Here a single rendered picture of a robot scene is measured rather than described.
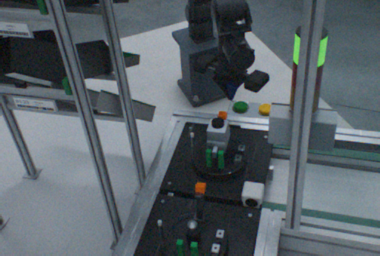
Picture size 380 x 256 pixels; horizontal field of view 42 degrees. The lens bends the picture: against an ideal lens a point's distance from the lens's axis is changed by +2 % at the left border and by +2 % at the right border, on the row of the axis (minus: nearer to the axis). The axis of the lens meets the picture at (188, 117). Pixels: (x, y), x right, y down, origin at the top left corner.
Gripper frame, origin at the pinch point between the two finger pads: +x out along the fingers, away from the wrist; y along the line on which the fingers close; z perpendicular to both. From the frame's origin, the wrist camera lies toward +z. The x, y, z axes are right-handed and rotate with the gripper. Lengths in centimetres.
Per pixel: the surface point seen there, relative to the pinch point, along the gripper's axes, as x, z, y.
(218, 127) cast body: 0.1, -13.6, -5.5
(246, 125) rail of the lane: 13.1, 2.9, -2.6
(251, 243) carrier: 12.1, -29.0, -23.3
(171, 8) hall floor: 109, 182, 176
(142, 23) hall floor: 109, 153, 181
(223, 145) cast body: 3.8, -14.7, -7.3
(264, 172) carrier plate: 12.1, -10.3, -15.8
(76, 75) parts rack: -27.0, -40.0, 5.1
